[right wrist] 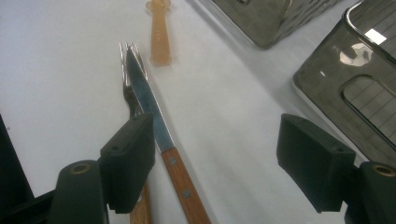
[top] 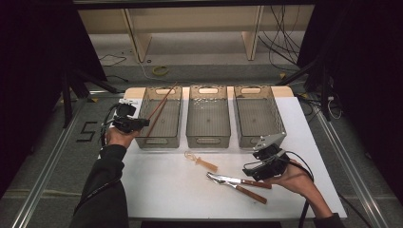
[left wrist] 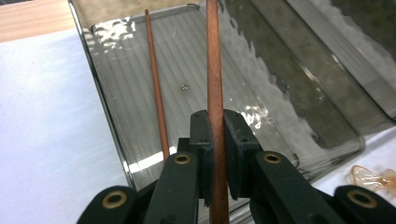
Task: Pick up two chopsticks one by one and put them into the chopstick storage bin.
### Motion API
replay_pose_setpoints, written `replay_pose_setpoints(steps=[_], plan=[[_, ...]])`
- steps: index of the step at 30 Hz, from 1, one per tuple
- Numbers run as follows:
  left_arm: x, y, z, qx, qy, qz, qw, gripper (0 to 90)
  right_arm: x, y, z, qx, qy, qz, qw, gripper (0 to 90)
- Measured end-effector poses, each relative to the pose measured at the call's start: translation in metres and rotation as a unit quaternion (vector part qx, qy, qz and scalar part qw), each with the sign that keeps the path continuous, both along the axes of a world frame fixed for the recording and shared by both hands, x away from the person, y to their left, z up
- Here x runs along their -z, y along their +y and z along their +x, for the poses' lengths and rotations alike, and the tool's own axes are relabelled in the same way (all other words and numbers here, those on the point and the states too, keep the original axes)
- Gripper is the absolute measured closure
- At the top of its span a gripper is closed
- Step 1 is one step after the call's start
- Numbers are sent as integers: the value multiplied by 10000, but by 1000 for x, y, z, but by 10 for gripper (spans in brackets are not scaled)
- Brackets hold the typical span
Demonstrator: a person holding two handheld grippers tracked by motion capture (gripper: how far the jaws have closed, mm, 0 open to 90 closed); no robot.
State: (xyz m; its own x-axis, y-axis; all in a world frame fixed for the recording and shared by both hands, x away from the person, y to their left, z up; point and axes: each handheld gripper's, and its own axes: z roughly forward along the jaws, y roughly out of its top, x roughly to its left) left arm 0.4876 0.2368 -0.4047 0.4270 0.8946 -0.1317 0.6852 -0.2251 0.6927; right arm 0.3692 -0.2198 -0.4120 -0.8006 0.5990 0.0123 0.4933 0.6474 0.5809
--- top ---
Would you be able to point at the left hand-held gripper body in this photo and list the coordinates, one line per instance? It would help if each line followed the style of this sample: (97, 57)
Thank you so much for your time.
(125, 123)

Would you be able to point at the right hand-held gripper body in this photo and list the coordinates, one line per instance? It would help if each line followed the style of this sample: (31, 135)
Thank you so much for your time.
(275, 164)

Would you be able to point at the brown chopstick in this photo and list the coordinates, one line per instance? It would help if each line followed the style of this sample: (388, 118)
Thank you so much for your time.
(157, 117)
(163, 100)

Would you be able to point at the translucent grey plastic bin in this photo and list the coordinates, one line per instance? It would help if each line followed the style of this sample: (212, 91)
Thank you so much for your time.
(258, 117)
(208, 122)
(164, 126)

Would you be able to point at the person's left hand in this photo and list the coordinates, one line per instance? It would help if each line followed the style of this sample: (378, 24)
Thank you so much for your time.
(118, 137)

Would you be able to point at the person's right hand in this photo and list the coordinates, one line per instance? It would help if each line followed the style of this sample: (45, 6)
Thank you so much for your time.
(297, 180)

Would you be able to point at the light wooden table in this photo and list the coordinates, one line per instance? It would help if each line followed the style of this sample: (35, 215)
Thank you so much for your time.
(134, 92)

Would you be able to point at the translucent amber plastic spoon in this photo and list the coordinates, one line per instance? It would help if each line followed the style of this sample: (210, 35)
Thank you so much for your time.
(204, 164)

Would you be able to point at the yellow tape roll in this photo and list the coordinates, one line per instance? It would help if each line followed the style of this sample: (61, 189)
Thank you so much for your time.
(155, 70)

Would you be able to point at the white table cover sheet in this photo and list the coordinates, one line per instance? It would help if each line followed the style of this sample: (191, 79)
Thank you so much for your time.
(196, 196)

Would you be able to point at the black metal stand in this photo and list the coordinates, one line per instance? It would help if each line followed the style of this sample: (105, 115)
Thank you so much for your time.
(324, 91)
(67, 101)

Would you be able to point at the dark curtain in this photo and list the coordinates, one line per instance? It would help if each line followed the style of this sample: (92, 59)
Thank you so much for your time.
(367, 79)
(34, 79)

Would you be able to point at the aluminium floor rail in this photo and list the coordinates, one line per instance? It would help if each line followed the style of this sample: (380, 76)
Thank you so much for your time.
(47, 164)
(351, 164)

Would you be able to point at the light wooden furniture frame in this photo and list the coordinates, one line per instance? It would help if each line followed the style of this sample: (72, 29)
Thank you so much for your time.
(141, 41)

